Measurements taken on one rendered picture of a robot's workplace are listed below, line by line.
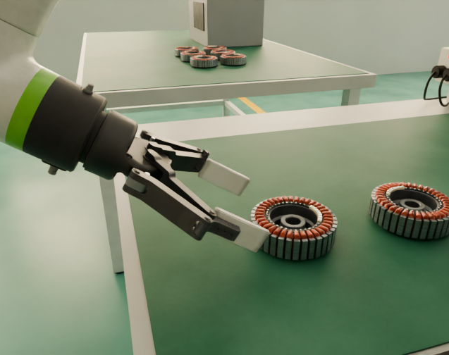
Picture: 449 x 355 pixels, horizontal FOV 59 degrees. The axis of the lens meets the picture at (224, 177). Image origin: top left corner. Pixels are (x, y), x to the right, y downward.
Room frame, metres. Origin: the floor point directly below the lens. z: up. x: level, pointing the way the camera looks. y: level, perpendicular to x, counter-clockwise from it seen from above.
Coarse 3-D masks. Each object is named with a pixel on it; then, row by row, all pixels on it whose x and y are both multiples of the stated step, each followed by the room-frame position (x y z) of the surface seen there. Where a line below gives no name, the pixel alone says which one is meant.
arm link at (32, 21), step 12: (0, 0) 0.39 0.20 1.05; (12, 0) 0.40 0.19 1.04; (24, 0) 0.41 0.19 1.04; (36, 0) 0.42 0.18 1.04; (48, 0) 0.43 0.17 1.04; (0, 12) 0.39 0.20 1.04; (12, 12) 0.40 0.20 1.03; (24, 12) 0.41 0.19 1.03; (36, 12) 0.42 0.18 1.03; (48, 12) 0.44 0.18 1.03; (12, 24) 0.40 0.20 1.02; (24, 24) 0.41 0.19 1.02; (36, 24) 0.42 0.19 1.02; (36, 36) 0.43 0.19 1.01
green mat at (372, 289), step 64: (320, 128) 0.90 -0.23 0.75; (384, 128) 0.90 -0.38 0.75; (448, 128) 0.90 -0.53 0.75; (256, 192) 0.58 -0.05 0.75; (320, 192) 0.58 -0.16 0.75; (448, 192) 0.58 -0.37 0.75; (192, 256) 0.41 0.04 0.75; (256, 256) 0.41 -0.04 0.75; (320, 256) 0.41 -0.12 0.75; (384, 256) 0.41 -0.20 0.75; (448, 256) 0.41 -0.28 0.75; (192, 320) 0.30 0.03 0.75; (256, 320) 0.30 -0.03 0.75; (320, 320) 0.30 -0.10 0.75; (384, 320) 0.30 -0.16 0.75; (448, 320) 0.30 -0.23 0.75
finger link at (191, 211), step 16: (144, 176) 0.37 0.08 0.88; (128, 192) 0.36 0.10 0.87; (144, 192) 0.36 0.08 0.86; (160, 192) 0.36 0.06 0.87; (160, 208) 0.35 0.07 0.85; (176, 208) 0.35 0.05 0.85; (192, 208) 0.35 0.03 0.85; (176, 224) 0.34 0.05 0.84; (192, 224) 0.34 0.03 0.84; (208, 224) 0.34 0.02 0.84
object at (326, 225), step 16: (256, 208) 0.47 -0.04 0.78; (272, 208) 0.47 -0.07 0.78; (288, 208) 0.48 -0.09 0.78; (304, 208) 0.47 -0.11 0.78; (320, 208) 0.46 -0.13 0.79; (256, 224) 0.43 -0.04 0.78; (272, 224) 0.43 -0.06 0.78; (288, 224) 0.44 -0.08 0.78; (304, 224) 0.44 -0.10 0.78; (320, 224) 0.43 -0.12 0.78; (336, 224) 0.43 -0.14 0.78; (272, 240) 0.40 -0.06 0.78; (288, 240) 0.39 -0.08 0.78; (304, 240) 0.39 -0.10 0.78; (320, 240) 0.40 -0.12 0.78; (288, 256) 0.39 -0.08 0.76; (304, 256) 0.39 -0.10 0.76
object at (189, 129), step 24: (192, 120) 0.97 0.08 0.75; (216, 120) 0.97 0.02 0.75; (240, 120) 0.97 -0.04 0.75; (264, 120) 0.97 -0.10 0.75; (288, 120) 0.97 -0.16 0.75; (312, 120) 0.97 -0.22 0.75; (336, 120) 0.97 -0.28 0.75; (360, 120) 0.97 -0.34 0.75; (120, 192) 0.58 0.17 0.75; (120, 216) 0.51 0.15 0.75; (144, 312) 0.31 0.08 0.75; (144, 336) 0.28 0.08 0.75
